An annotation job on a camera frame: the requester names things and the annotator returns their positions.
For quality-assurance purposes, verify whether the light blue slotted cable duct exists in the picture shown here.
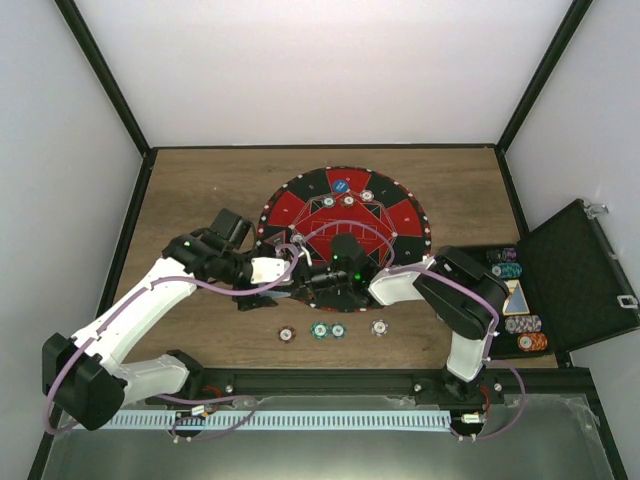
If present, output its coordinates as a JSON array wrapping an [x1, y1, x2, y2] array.
[[103, 410, 451, 433]]

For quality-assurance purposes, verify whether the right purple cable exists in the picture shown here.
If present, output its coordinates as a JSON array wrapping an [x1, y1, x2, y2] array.
[[299, 219, 526, 444]]

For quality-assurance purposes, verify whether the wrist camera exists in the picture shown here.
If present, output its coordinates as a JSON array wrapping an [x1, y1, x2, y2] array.
[[250, 257, 291, 285], [330, 233, 377, 286]]

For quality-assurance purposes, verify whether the black poker set case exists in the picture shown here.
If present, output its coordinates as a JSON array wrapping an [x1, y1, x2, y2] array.
[[461, 199, 639, 359]]

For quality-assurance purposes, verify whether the teal poker chip stack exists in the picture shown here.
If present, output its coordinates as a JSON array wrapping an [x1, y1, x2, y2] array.
[[310, 322, 330, 339]]

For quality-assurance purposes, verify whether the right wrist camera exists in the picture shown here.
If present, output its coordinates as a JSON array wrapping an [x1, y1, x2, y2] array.
[[330, 233, 377, 286]]

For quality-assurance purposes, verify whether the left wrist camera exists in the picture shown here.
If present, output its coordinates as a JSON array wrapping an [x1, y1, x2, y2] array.
[[250, 257, 291, 285]]

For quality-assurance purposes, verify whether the round red black poker mat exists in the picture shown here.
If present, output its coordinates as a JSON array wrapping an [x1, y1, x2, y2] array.
[[256, 166, 432, 314]]

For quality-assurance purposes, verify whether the black aluminium frame rail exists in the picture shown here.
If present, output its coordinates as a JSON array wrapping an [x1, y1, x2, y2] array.
[[153, 367, 594, 400]]

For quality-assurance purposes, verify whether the orange chip row in case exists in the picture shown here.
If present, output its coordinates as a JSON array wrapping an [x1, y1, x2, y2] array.
[[517, 332, 548, 352]]

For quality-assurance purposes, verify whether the grey chip row in case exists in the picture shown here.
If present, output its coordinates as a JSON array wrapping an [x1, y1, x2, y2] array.
[[504, 315, 542, 334]]

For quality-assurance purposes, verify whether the purple white poker chip stack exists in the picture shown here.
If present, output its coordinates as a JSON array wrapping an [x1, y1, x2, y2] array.
[[371, 319, 389, 337]]

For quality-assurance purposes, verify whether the card deck in case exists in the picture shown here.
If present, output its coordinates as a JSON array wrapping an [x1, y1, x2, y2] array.
[[502, 280, 530, 316]]

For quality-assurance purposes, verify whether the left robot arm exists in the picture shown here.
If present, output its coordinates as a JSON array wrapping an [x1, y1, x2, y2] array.
[[42, 209, 300, 435]]

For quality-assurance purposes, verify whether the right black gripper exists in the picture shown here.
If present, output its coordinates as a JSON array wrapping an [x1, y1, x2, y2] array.
[[268, 257, 353, 301]]

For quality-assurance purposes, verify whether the brown poker chip stack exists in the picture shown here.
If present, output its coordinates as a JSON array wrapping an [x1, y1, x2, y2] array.
[[278, 326, 296, 343]]

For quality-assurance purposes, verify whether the blue round blind button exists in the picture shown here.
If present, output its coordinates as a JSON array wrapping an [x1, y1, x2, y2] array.
[[332, 179, 350, 194]]

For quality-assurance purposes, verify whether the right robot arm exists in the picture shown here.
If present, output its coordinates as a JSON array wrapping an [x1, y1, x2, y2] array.
[[293, 246, 509, 403]]

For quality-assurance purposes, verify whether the teal chip row in case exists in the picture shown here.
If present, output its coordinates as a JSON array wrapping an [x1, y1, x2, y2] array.
[[491, 263, 523, 280]]

